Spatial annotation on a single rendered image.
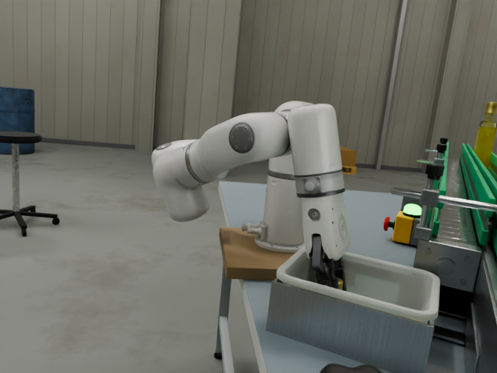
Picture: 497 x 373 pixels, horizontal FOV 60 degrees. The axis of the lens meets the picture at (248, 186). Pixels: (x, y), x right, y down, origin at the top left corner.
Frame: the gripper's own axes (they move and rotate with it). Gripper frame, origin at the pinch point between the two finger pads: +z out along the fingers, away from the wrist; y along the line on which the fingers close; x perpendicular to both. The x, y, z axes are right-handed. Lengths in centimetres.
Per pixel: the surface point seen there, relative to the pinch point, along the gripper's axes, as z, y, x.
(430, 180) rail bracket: -14.4, 9.6, -15.5
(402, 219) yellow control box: 0, 50, -6
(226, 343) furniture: 46, 63, 62
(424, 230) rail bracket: -6.3, 9.1, -13.9
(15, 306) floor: 37, 62, 177
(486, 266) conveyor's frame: -1.5, 5.0, -22.1
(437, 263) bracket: -0.9, 8.9, -15.3
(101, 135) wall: -79, 508, 540
